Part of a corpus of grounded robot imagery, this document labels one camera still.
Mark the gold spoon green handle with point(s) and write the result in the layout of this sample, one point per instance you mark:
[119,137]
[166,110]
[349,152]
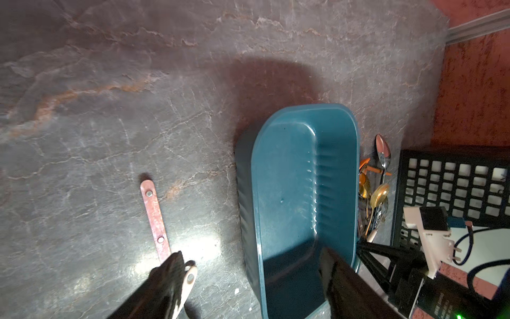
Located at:
[365,194]

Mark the pink riveted spoon handle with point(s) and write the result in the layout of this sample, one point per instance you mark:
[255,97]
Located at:
[154,214]

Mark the teal plastic storage box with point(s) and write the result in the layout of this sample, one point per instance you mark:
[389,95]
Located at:
[297,180]

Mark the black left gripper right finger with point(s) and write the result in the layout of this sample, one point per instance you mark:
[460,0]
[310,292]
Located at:
[348,295]

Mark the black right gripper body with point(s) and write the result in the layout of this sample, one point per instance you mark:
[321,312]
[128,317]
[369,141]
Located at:
[400,274]

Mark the orange plastic spoon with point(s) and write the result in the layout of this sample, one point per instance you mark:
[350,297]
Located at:
[365,166]

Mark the black mesh file rack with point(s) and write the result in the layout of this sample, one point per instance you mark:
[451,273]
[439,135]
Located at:
[469,182]

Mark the silver steel spoon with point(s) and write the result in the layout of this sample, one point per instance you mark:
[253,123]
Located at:
[384,155]

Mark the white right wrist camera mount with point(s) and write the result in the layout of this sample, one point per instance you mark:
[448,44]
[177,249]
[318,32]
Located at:
[434,232]

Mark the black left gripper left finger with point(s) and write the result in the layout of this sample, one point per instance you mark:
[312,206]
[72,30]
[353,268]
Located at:
[159,295]

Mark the gold spoon white handle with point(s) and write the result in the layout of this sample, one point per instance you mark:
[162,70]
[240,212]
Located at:
[377,201]

